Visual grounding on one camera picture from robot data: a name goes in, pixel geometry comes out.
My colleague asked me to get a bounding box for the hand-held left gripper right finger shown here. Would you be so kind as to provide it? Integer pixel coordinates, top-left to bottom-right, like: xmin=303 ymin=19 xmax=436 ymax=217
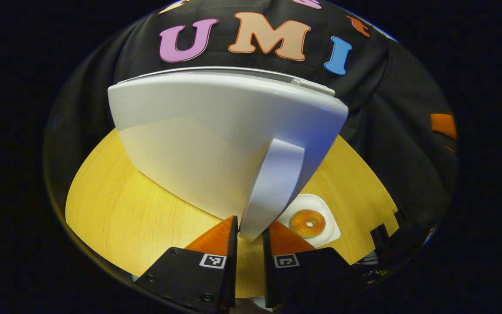
xmin=262 ymin=219 xmax=369 ymax=312

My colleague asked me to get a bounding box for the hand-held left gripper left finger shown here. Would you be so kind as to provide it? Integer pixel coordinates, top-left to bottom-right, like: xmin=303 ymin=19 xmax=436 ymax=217
xmin=134 ymin=215 xmax=239 ymax=314

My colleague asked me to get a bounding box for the glazed donut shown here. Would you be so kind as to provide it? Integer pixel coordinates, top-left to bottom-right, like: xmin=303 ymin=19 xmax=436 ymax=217
xmin=289 ymin=209 xmax=326 ymax=239

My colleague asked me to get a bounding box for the white plate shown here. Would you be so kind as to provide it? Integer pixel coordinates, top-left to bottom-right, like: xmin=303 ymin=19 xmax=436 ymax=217
xmin=277 ymin=194 xmax=341 ymax=248

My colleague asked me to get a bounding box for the white microwave oven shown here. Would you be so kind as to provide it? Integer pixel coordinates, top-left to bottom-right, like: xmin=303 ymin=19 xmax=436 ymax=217
xmin=107 ymin=66 xmax=349 ymax=242

